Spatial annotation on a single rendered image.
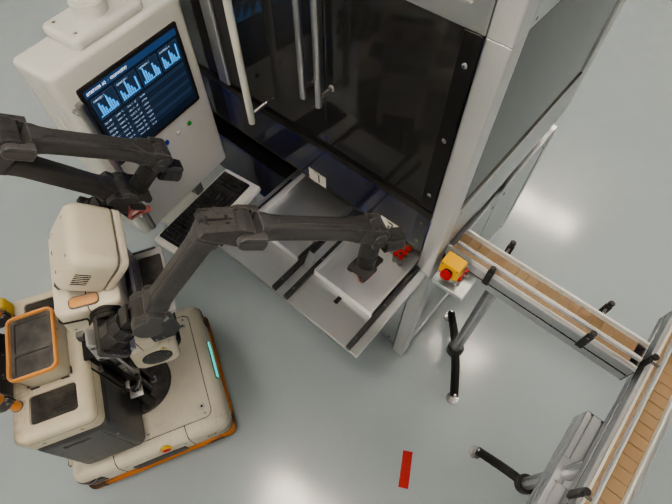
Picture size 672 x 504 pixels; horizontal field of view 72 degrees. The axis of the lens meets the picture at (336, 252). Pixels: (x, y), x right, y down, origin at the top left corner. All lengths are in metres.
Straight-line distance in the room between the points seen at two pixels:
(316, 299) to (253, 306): 1.03
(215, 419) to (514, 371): 1.49
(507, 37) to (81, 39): 1.10
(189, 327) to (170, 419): 0.42
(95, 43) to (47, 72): 0.16
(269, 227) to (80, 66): 0.75
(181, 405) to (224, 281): 0.81
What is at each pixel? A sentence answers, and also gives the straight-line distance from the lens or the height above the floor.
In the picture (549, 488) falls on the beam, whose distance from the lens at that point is 1.95.
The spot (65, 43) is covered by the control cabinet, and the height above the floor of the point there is 1.57.
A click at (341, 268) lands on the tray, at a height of 0.88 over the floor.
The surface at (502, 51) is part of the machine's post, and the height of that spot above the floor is 1.79.
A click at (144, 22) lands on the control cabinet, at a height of 1.53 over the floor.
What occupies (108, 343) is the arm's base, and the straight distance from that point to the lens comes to 1.36.
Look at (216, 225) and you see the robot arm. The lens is 1.04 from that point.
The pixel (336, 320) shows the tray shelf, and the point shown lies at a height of 0.88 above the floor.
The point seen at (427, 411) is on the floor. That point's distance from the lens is 2.45.
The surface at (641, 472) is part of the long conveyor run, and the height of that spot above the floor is 0.97.
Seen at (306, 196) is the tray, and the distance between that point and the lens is 1.87.
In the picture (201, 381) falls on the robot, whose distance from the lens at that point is 2.24.
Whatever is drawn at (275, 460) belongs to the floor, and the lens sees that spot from 2.39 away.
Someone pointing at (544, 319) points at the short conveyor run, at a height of 0.90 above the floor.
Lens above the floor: 2.35
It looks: 59 degrees down
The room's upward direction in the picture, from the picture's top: straight up
